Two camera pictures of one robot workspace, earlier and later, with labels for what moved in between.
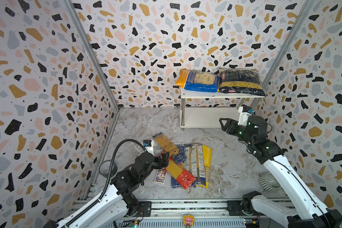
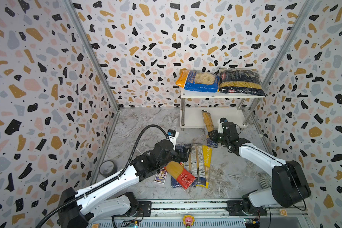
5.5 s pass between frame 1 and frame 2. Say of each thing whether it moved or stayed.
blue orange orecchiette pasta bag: stayed
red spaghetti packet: stayed
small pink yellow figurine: stayed
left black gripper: moved
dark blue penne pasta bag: stayed
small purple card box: stayed
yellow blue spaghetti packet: moved
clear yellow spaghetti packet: stayed
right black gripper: moved
